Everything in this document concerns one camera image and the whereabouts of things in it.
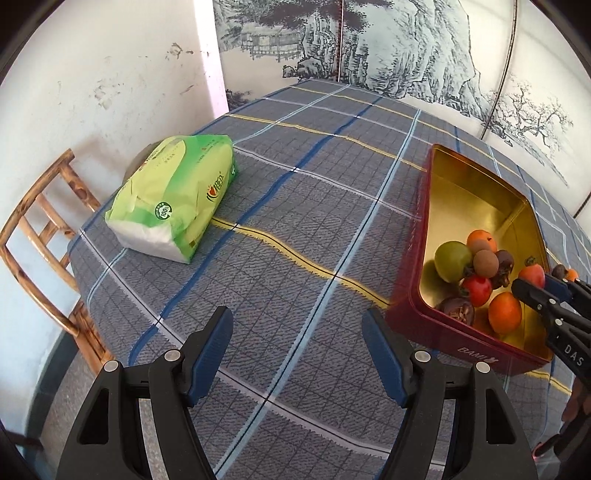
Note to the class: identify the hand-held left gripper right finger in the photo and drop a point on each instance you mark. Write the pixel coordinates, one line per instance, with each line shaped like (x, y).
(385, 364)

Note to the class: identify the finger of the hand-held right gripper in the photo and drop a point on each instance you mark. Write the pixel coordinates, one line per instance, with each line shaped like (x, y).
(531, 295)
(557, 287)

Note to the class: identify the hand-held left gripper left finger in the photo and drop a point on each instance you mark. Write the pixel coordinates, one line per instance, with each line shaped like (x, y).
(212, 350)

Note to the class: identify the dark brown water chestnut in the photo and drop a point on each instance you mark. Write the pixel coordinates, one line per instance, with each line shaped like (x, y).
(457, 311)
(505, 265)
(558, 271)

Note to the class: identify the red tomato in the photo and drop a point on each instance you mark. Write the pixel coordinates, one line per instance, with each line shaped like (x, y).
(478, 290)
(531, 276)

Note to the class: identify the orange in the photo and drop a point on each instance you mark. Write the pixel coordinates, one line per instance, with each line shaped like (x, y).
(480, 240)
(504, 313)

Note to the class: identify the red metal tin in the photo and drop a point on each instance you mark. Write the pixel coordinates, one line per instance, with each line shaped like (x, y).
(415, 300)

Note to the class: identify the green tomato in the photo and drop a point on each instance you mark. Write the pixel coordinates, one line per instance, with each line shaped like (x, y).
(451, 263)

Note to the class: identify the green tissue packet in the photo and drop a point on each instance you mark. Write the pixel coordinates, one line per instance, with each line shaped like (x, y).
(171, 203)

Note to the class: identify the grey plaid tablecloth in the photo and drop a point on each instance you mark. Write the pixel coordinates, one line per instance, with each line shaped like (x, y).
(300, 207)

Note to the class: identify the wooden chair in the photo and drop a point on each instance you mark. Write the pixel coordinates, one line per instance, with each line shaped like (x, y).
(82, 188)

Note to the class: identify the dark wall trim strip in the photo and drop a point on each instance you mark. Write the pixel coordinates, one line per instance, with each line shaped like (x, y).
(509, 46)
(341, 41)
(582, 201)

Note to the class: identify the landscape wall painting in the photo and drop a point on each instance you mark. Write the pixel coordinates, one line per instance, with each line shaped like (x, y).
(415, 55)

